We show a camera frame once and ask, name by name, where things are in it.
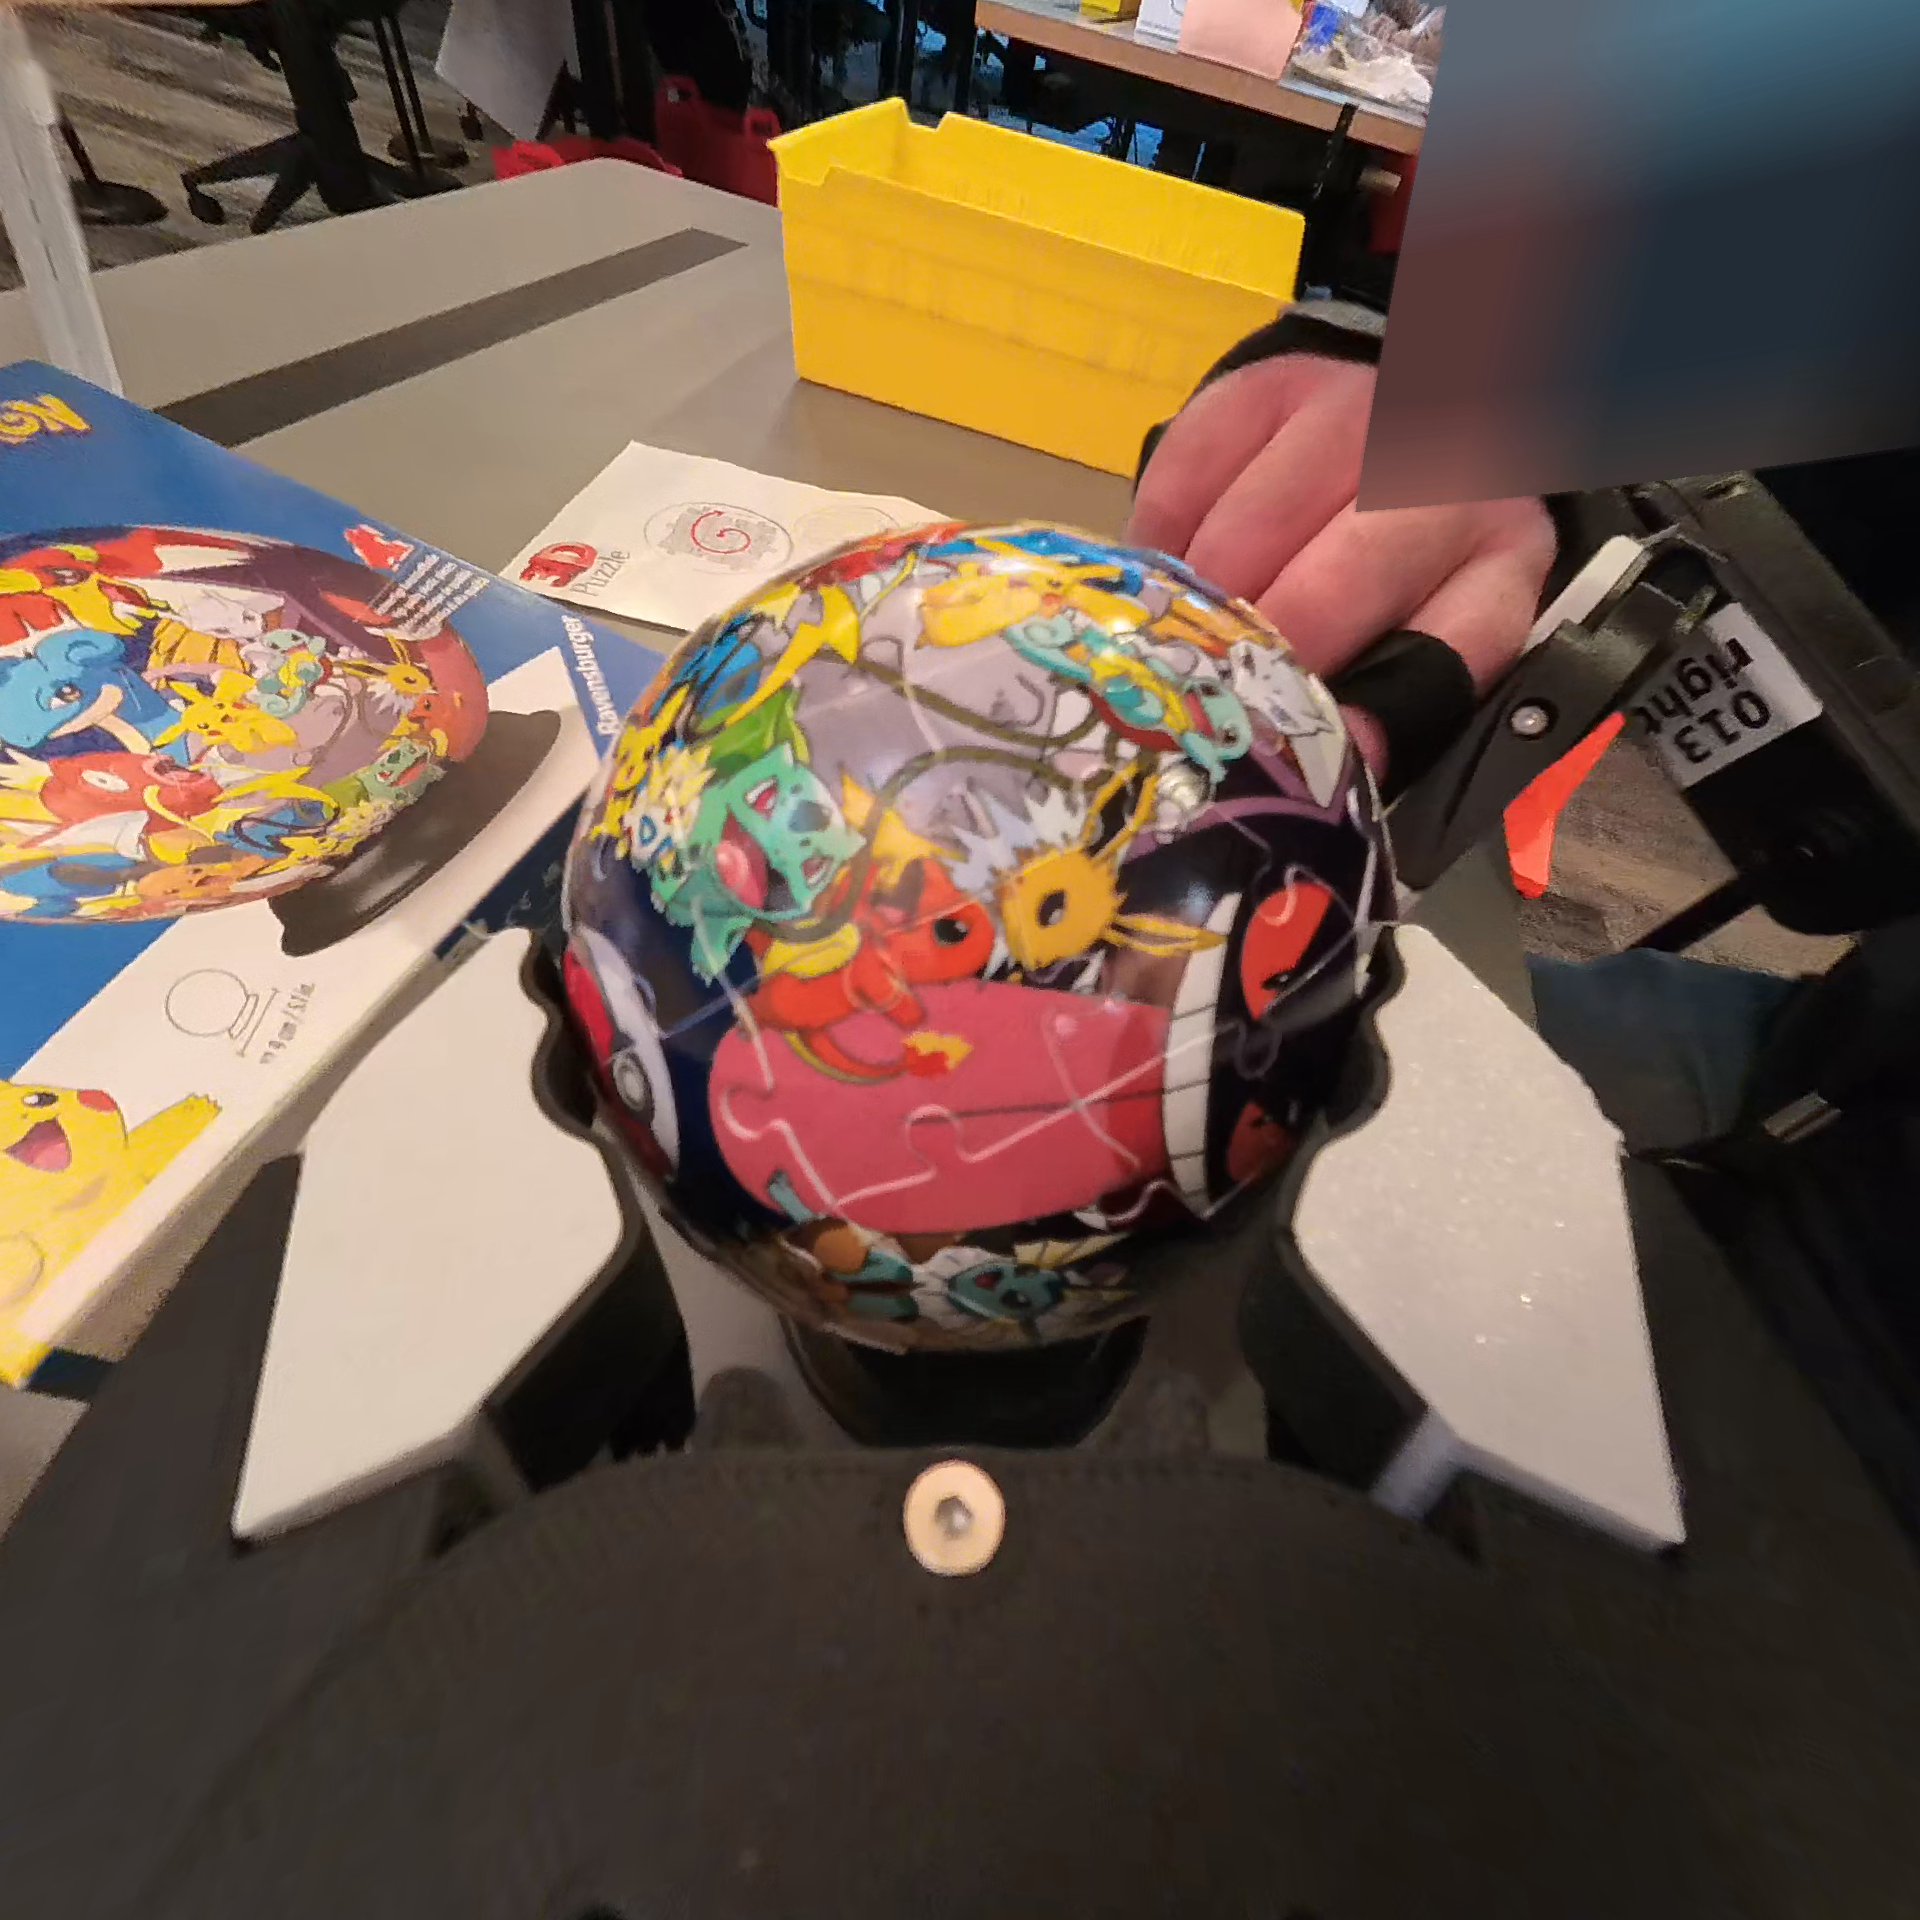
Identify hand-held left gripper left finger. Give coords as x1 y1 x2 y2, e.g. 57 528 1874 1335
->
232 929 692 1549

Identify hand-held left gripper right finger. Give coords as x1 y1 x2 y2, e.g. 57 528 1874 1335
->
1245 922 1685 1550

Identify colourful cartoon puzzle ball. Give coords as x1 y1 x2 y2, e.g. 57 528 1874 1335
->
562 517 1403 1338

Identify yellow plastic bin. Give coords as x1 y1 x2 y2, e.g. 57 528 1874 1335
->
768 97 1308 480

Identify person's right forearm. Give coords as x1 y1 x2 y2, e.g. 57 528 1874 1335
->
1191 304 1389 395

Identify black round ball stand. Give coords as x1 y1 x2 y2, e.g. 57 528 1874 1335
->
780 1297 1156 1450

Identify blue puzzle box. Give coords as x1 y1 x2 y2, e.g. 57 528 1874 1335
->
0 359 664 1391

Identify person's right hand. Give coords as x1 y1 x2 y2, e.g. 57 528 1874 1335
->
1124 352 1561 706

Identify white instruction sheet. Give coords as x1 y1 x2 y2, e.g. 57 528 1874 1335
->
498 440 962 640

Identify clear plastic bags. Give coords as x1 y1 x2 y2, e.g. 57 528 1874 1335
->
1295 0 1433 111

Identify pink box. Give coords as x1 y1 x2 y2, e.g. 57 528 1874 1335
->
1184 0 1299 79

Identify wooden background table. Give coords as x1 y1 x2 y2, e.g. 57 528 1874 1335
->
977 0 1433 153

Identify white table leg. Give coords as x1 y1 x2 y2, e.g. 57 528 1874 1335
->
0 0 122 395

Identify red bag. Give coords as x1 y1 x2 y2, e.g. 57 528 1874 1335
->
651 75 781 205
496 136 684 179

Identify black office chair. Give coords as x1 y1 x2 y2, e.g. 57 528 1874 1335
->
181 0 466 234

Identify white hanging sheet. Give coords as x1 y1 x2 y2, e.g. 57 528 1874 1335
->
435 0 578 139

